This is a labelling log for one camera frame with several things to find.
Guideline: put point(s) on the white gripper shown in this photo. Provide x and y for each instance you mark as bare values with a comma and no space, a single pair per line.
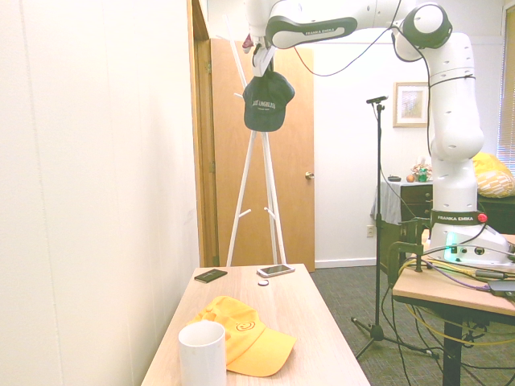
261,60

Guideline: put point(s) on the navy blue baseball cap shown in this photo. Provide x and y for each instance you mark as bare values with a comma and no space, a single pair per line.
265,106

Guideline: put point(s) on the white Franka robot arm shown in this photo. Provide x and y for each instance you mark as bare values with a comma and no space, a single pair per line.
450,132

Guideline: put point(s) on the yellow smiley baseball cap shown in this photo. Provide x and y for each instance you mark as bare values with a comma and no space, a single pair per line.
247,335

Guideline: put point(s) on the white wooden coat rack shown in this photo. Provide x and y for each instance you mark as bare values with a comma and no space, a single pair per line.
246,173

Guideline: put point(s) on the brass door knob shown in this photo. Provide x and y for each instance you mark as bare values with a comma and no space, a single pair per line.
309,175

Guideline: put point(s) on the brown wooden door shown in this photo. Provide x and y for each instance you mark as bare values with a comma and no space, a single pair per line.
229,181

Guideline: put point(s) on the small black bowl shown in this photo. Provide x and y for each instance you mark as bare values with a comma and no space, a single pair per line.
393,177

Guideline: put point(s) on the grey cloth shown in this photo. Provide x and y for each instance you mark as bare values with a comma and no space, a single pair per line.
388,201

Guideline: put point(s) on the green small ornament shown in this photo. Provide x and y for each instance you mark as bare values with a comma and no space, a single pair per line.
422,175

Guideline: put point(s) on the dark wooden dresser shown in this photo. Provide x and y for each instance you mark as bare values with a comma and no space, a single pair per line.
414,201

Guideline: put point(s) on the white smartphone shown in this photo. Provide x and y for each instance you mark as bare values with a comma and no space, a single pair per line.
275,270

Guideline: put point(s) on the small black flat box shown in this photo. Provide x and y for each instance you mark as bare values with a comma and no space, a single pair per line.
210,276

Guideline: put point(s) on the black metal table clamp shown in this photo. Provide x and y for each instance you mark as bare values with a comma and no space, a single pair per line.
406,241

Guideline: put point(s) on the window blinds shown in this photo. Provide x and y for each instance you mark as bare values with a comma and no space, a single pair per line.
507,80

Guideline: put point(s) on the yellow patterned cushion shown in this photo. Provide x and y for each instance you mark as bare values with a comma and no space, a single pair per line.
497,177

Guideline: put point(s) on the white cylindrical mug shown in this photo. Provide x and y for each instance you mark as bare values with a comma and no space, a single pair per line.
202,356

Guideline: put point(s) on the black flat device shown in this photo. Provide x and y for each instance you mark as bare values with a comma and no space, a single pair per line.
503,287

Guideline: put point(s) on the black table leg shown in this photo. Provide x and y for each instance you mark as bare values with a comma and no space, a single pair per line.
452,350

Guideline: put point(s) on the black camera bar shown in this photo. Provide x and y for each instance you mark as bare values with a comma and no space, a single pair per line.
377,99

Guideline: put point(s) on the brown wooden door frame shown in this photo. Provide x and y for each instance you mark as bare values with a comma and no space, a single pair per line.
203,161

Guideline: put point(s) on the framed wall picture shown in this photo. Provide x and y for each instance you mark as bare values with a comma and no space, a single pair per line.
410,104

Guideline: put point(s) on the black camera tripod stand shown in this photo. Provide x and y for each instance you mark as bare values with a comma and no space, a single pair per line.
378,225

